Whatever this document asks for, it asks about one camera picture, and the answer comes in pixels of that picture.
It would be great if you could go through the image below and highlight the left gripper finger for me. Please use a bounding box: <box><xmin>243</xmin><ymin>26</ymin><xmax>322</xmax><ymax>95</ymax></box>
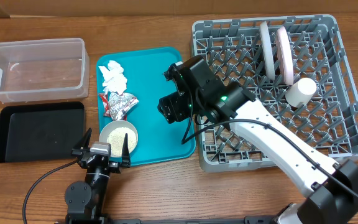
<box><xmin>121</xmin><ymin>133</ymin><xmax>131</xmax><ymax>167</ymax></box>
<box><xmin>73</xmin><ymin>128</ymin><xmax>92</xmax><ymax>150</ymax></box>

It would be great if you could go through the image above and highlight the white napkin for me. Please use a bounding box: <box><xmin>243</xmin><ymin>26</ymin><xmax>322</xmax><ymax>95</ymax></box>
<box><xmin>98</xmin><ymin>60</ymin><xmax>127</xmax><ymax>95</ymax></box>

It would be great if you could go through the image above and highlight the grey round plate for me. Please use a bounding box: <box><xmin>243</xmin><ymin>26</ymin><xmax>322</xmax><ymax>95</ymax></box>
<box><xmin>259</xmin><ymin>21</ymin><xmax>275</xmax><ymax>80</ymax></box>

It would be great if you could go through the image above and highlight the pink round plate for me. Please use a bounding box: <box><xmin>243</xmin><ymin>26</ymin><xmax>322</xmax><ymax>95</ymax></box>
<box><xmin>275</xmin><ymin>26</ymin><xmax>294</xmax><ymax>86</ymax></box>

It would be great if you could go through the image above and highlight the white paper cup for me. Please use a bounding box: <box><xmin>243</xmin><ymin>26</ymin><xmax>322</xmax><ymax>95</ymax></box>
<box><xmin>285</xmin><ymin>78</ymin><xmax>317</xmax><ymax>108</ymax></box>

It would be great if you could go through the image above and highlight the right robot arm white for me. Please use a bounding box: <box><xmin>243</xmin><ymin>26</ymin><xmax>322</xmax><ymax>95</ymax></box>
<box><xmin>157</xmin><ymin>55</ymin><xmax>358</xmax><ymax>223</ymax></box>

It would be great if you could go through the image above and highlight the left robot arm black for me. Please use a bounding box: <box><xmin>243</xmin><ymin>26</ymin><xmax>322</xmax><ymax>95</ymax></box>
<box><xmin>65</xmin><ymin>129</ymin><xmax>131</xmax><ymax>223</ymax></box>

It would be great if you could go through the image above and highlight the grey dishwasher rack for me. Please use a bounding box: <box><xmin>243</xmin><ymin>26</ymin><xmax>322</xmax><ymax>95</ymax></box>
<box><xmin>192</xmin><ymin>14</ymin><xmax>358</xmax><ymax>161</ymax></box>

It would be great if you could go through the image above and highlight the grey bowl with grains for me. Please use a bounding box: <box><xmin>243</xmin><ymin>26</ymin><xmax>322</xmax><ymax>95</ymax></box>
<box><xmin>99</xmin><ymin>120</ymin><xmax>138</xmax><ymax>157</ymax></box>

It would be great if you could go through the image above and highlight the teal serving tray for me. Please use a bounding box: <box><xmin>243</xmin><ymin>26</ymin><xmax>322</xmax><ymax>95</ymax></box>
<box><xmin>96</xmin><ymin>47</ymin><xmax>196</xmax><ymax>166</ymax></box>

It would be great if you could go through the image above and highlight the red snack wrapper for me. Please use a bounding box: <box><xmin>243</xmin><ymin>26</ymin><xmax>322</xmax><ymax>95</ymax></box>
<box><xmin>98</xmin><ymin>93</ymin><xmax>111</xmax><ymax>117</ymax></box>

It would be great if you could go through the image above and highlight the silver foil wrapper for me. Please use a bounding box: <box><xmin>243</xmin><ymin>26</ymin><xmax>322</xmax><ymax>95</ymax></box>
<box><xmin>108</xmin><ymin>93</ymin><xmax>139</xmax><ymax>121</ymax></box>

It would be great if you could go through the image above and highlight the black plastic tray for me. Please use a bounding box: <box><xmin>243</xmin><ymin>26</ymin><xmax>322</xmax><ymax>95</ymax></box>
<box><xmin>0</xmin><ymin>101</ymin><xmax>86</xmax><ymax>163</ymax></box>

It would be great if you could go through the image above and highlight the clear plastic bin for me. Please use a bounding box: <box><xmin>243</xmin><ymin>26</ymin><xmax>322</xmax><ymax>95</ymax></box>
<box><xmin>0</xmin><ymin>38</ymin><xmax>90</xmax><ymax>103</ymax></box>

